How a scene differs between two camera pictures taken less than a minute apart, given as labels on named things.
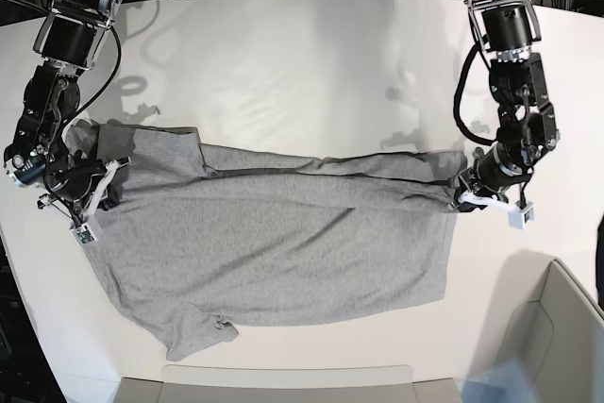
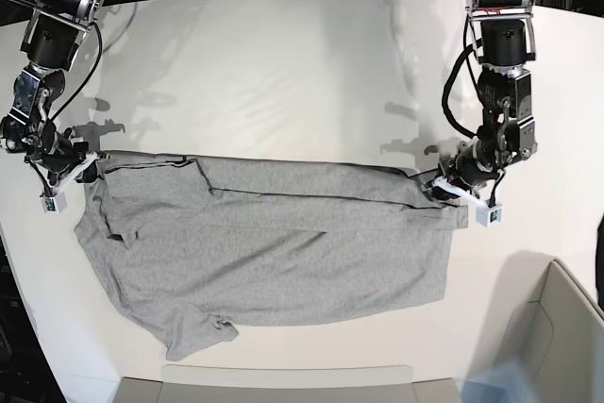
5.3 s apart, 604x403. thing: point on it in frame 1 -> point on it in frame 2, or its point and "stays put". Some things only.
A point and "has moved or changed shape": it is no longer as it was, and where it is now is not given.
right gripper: x=488 y=181 -> x=463 y=175
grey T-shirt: x=198 y=241 has moved or changed shape
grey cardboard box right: x=560 y=340 stays put
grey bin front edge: x=289 y=384 stays put
